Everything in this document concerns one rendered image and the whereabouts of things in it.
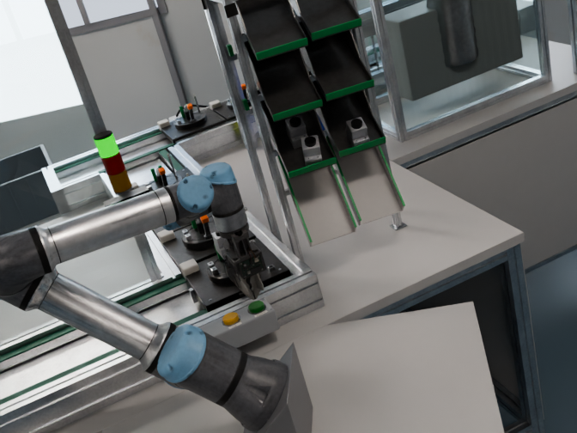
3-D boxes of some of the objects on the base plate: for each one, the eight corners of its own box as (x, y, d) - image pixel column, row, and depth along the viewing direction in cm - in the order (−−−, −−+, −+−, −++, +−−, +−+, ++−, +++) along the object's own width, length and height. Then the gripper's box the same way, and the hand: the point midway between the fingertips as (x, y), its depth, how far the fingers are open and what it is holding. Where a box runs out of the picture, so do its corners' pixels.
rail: (324, 305, 208) (315, 271, 204) (-8, 459, 186) (-27, 423, 181) (316, 296, 213) (306, 263, 208) (-9, 445, 190) (-28, 411, 186)
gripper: (221, 240, 178) (246, 317, 187) (258, 226, 180) (281, 302, 190) (210, 228, 186) (235, 302, 195) (245, 214, 188) (268, 288, 197)
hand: (252, 293), depth 194 cm, fingers closed
